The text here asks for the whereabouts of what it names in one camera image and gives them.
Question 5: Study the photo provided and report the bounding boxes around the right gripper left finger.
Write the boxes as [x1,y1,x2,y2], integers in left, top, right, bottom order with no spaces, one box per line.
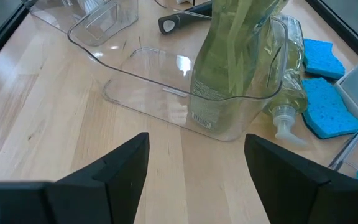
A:
[45,132,150,224]

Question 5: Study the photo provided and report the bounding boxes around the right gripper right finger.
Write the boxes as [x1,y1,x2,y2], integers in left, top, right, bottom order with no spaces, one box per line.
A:
[244,133,358,224]

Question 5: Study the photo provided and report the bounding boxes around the clear plastic bin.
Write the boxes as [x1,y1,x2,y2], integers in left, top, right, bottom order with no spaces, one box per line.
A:
[23,0,139,47]
[328,114,358,172]
[67,0,289,142]

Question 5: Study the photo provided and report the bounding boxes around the yellow dish soap bottle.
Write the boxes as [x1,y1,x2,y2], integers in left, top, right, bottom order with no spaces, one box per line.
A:
[190,0,279,134]
[244,0,289,97]
[263,14,310,147]

